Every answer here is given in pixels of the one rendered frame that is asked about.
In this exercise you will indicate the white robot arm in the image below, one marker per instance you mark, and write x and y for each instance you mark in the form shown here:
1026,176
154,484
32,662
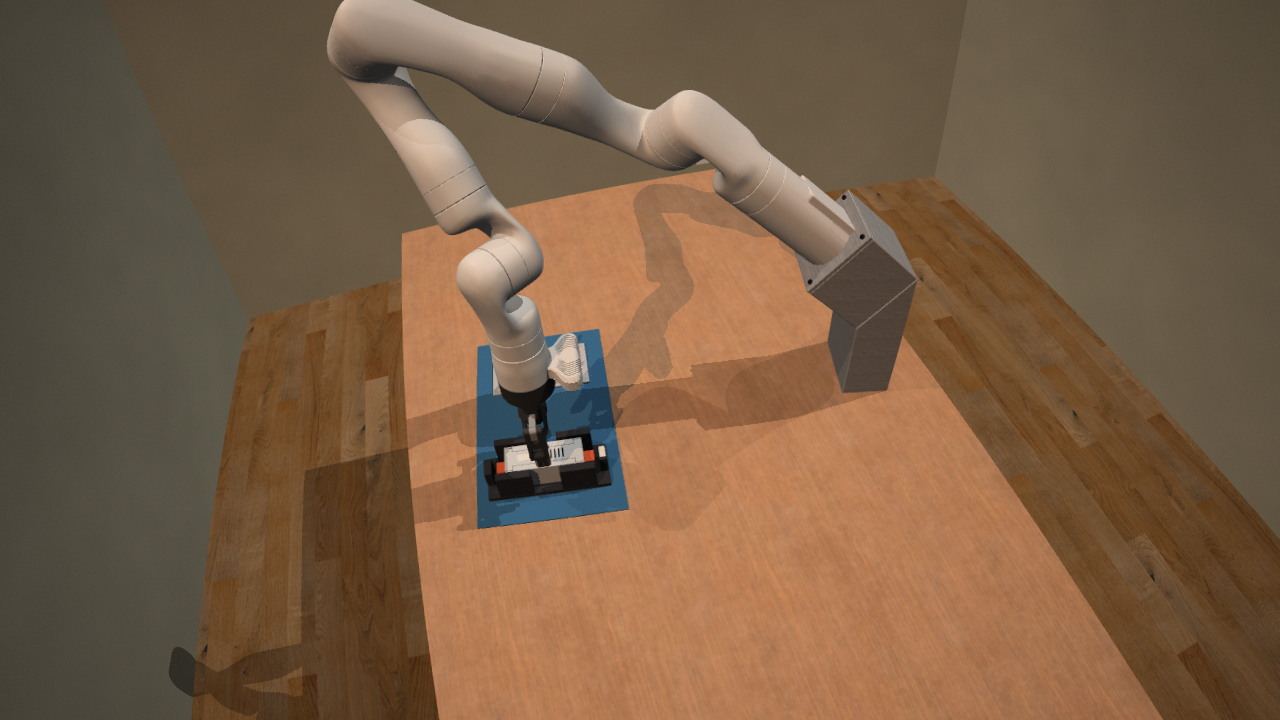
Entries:
368,39

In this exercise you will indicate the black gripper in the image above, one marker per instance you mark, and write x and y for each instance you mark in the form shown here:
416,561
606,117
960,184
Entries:
529,411

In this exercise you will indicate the grey rectangular cover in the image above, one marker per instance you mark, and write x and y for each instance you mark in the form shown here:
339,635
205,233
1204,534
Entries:
562,452

